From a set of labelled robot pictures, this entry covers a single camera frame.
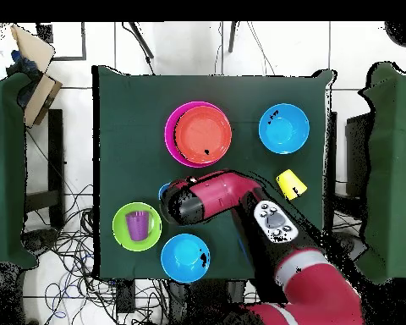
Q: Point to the dark green cloth-covered table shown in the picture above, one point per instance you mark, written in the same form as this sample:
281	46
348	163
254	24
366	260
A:
3	169
392	169

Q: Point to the black pedestal foot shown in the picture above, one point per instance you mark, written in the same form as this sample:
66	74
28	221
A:
40	240

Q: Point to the black bench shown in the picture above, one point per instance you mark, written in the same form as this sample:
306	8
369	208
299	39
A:
55	169

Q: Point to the blue cloth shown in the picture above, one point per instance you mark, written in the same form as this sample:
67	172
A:
23	64

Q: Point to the brown cardboard box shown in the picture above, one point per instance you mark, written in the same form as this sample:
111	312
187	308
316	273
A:
37	50

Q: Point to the orange bowl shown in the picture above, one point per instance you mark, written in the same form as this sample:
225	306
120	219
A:
203	135

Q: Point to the black round object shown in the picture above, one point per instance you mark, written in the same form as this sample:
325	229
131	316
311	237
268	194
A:
404	32

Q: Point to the black tripod leg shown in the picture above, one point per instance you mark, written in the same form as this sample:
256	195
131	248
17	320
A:
232	37
141	40

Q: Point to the pink bowl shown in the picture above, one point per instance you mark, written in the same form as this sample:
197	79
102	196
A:
169	135

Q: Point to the light blue bowl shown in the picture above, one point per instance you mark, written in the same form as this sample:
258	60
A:
182	259
284	128

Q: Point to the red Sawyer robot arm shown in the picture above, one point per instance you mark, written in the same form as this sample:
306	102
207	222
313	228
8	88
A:
223	196

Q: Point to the black metal frame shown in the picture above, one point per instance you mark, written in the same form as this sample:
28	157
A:
84	40

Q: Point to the purple cup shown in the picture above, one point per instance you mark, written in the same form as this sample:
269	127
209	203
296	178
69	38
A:
137	225

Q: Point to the lime green bowl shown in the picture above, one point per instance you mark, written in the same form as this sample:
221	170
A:
121	238

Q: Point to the dark green tablecloth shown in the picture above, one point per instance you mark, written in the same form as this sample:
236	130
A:
138	101

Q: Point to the light blue cup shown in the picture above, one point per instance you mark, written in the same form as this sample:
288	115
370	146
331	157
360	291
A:
162	191

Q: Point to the yellow cup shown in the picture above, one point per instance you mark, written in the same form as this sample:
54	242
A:
291	184

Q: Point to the black power strip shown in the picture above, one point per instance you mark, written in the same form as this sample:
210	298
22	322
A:
126	298

